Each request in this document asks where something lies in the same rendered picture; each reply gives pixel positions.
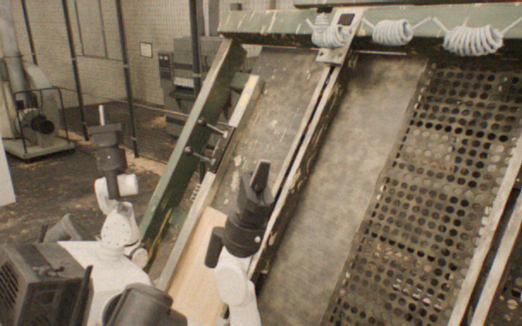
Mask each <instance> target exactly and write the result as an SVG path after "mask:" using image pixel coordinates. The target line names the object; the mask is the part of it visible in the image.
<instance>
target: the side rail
mask: <svg viewBox="0 0 522 326"><path fill-rule="evenodd" d="M247 53H248V51H247V50H245V49H244V48H243V47H242V46H241V45H237V43H236V42H235V41H234V39H223V42H222V44H221V47H220V49H219V51H218V53H217V57H216V59H215V61H214V63H212V65H211V69H210V71H209V73H208V75H207V78H206V80H205V82H204V85H203V88H202V90H201V92H200V94H198V98H197V100H196V102H195V104H194V105H193V109H192V112H191V114H190V115H189V118H188V121H187V123H186V124H185V126H184V128H183V130H182V133H181V135H180V137H179V140H178V142H177V144H176V147H175V149H174V151H173V153H172V154H171V156H170V160H169V161H168V163H167V166H166V169H165V171H164V173H163V175H162V177H161V179H160V181H159V183H158V185H157V187H156V190H155V192H154V195H153V196H152V200H151V202H150V204H148V207H147V210H146V212H145V214H144V216H143V218H142V222H141V224H140V226H138V231H139V240H140V242H142V243H146V247H147V251H148V260H147V263H146V265H145V266H144V268H143V269H142V271H143V272H144V273H145V274H147V275H148V273H149V271H150V268H151V266H152V264H153V262H154V261H155V258H156V256H157V254H158V252H159V250H160V245H161V243H162V242H163V241H164V240H165V237H166V234H167V231H168V230H169V227H170V225H171V224H169V222H168V220H169V218H170V216H171V215H172V212H173V210H174V208H175V207H176V206H178V207H179V205H180V202H181V200H182V197H183V196H184V194H185V191H186V190H187V188H188V186H189V183H190V181H191V179H192V175H193V174H194V171H195V169H196V167H197V165H198V163H199V161H200V160H201V158H200V157H197V156H195V155H192V156H187V155H186V154H184V149H186V148H187V147H192V148H193V150H194V153H196V154H200V155H202V154H203V152H204V149H205V147H206V144H207V142H208V140H209V138H210V136H211V135H212V133H213V129H212V128H208V127H206V126H205V127H204V128H200V127H199V126H198V125H197V120H199V119H201V117H203V118H204V119H205V120H206V121H207V124H209V125H211V126H213V127H215V126H216V124H217V120H218V117H219V116H220V114H221V111H222V109H223V107H224V106H225V103H226V101H227V99H228V97H229V94H230V91H231V89H230V83H231V81H232V79H233V76H234V74H235V73H236V72H240V71H241V68H242V64H243V62H244V60H245V58H246V56H247Z"/></svg>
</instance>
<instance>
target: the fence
mask: <svg viewBox="0 0 522 326"><path fill-rule="evenodd" d="M251 78H256V81H255V84H254V86H253V89H251V90H249V89H247V87H248V83H249V81H250V79H251ZM264 82H266V81H264V80H262V78H261V77H260V76H255V75H250V76H249V78H248V82H247V84H246V86H245V89H244V91H243V94H242V97H241V99H240V101H239V103H237V106H236V109H235V111H234V114H233V116H232V118H231V120H230V124H229V125H231V126H235V127H236V129H235V132H234V134H233V136H232V138H231V140H230V144H229V146H228V148H227V151H226V153H225V155H224V156H223V159H222V161H221V163H220V165H219V168H218V169H217V173H216V175H215V174H213V173H210V172H208V171H207V174H206V176H205V178H204V182H203V184H202V186H201V188H200V191H199V193H198V194H197V196H196V199H195V201H194V203H193V205H192V208H191V210H190V213H189V216H188V217H187V219H186V220H185V223H184V226H183V228H182V230H181V232H180V234H179V238H178V240H177V242H176V244H174V246H173V251H172V252H171V254H170V256H169V259H168V262H167V264H166V267H164V269H163V272H162V274H161V276H160V279H159V282H158V285H157V286H156V288H159V289H161V290H162V291H164V292H166V294H168V292H169V289H170V287H171V285H172V282H173V279H174V277H175V274H176V273H177V272H178V270H179V266H180V264H181V262H182V260H183V257H184V255H185V253H186V250H187V249H188V247H189V245H190V243H191V240H192V237H193V234H194V232H195V230H196V228H197V226H198V223H199V222H200V220H201V217H202V215H203V214H204V209H205V207H206V206H209V207H210V204H211V203H212V201H213V198H214V196H215V194H216V192H217V188H218V186H219V184H220V182H221V179H222V177H223V176H224V174H225V171H226V169H227V167H228V164H229V163H230V160H231V156H232V154H233V153H234V151H235V148H236V144H238V142H239V140H240V138H241V136H242V132H243V130H244V128H245V125H246V123H247V121H248V117H249V115H250V113H252V111H253V108H254V106H255V102H256V100H257V98H258V96H259V94H260V92H261V88H262V86H263V84H264ZM244 94H247V95H248V99H247V101H246V103H245V106H241V105H240V103H241V101H242V98H243V96H244Z"/></svg>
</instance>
